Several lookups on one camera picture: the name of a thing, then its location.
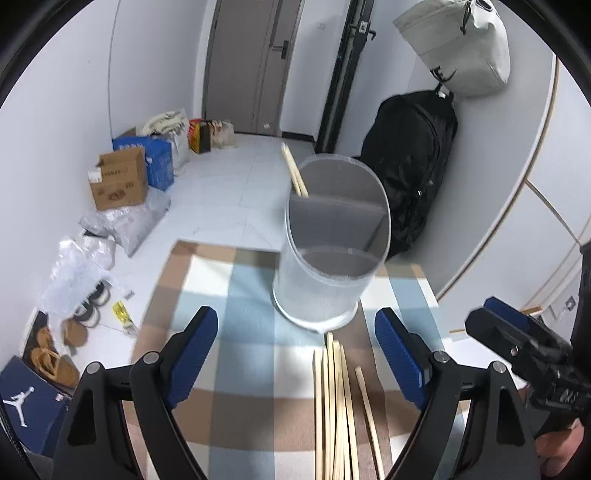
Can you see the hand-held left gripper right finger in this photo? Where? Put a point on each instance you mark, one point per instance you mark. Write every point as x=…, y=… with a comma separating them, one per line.
x=401, y=357

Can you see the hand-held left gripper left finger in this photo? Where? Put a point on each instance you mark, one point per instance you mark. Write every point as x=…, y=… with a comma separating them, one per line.
x=194, y=355

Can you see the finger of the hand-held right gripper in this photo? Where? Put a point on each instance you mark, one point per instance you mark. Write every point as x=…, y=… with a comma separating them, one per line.
x=508, y=311
x=508, y=339

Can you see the wooden chopstick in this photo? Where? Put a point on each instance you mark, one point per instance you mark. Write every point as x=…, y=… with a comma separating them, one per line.
x=369, y=424
x=299, y=177
x=291, y=168

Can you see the bundle of wooden chopsticks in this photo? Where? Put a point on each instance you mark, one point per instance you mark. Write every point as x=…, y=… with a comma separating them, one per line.
x=334, y=415

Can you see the translucent plastic utensil holder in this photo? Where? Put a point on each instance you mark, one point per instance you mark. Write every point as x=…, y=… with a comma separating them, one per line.
x=318, y=286

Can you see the person's right hand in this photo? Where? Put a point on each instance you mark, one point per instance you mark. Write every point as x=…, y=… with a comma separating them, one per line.
x=561, y=450

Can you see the yellow packet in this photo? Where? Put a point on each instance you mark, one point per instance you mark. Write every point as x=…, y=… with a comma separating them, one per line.
x=123, y=317

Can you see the checkered blue brown mat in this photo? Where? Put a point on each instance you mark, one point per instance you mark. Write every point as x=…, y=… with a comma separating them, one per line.
x=249, y=295

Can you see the white black sneaker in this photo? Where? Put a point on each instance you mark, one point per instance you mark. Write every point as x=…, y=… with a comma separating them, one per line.
x=87, y=314
x=100, y=294

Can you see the brown slipper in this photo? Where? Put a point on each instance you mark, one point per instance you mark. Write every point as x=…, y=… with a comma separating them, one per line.
x=42, y=341
x=75, y=333
x=57, y=369

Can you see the grey plastic parcel bag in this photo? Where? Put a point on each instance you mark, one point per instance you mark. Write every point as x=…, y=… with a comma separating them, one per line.
x=131, y=226

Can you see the dark blue shoe box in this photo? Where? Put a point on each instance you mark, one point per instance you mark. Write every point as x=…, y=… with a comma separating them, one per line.
x=27, y=406

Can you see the black backpack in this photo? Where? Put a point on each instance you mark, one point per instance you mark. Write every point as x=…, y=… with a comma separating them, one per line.
x=408, y=166

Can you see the brown cardboard box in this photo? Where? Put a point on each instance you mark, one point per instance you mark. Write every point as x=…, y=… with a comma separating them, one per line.
x=120, y=184

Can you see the blue cardboard box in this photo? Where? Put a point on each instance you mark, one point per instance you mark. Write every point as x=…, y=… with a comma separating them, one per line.
x=159, y=161

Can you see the white plastic bag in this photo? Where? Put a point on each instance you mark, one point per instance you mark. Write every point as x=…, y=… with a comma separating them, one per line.
x=179, y=150

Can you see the yellow black paper bag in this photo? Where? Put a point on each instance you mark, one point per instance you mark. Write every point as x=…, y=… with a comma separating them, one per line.
x=198, y=136

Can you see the brown paper bag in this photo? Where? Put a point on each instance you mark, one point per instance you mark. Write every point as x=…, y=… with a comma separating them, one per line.
x=223, y=134

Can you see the light grey fabric bag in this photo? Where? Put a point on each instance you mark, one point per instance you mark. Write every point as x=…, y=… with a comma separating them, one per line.
x=457, y=46

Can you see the grey door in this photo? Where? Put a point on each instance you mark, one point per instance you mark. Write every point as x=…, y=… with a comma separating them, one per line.
x=249, y=69

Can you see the black door frame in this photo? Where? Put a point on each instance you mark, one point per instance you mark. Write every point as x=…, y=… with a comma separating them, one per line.
x=339, y=92

